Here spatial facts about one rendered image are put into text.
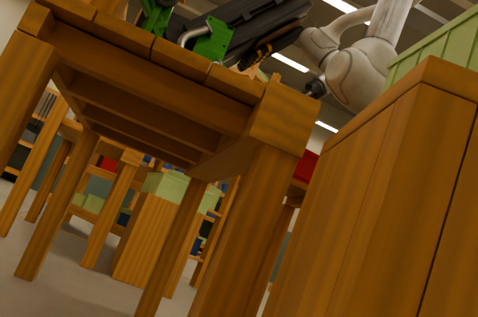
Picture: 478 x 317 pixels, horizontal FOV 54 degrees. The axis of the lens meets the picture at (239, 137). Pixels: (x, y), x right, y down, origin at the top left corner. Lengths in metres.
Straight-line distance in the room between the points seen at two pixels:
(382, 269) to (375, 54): 0.99
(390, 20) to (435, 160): 1.02
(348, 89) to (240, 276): 0.63
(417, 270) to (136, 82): 0.82
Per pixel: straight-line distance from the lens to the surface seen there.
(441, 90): 0.57
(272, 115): 1.11
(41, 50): 1.12
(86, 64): 1.18
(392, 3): 1.57
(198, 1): 9.50
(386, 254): 0.52
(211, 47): 1.79
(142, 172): 4.99
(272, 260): 1.97
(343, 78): 1.39
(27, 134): 10.33
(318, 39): 1.90
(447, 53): 0.80
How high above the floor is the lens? 0.51
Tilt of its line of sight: 12 degrees up
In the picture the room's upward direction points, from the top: 22 degrees clockwise
